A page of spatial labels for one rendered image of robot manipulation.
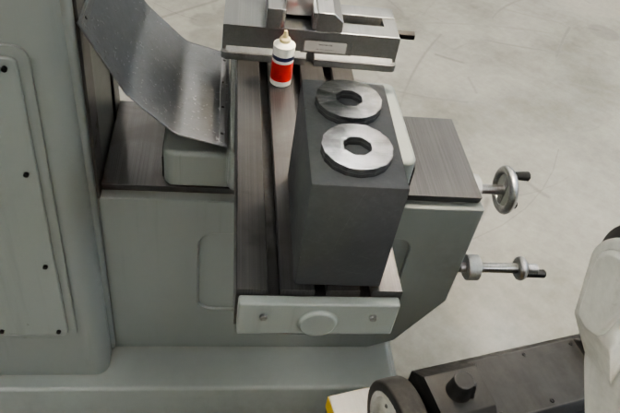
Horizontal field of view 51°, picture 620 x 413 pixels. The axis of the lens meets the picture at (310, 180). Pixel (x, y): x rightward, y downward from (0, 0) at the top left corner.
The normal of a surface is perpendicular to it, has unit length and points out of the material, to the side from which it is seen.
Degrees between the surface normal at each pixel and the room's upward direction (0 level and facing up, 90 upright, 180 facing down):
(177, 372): 0
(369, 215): 90
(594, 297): 90
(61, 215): 88
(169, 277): 90
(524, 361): 0
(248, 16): 0
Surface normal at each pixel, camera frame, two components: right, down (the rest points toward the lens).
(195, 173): 0.08, 0.68
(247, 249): 0.13, -0.73
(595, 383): -0.95, 0.11
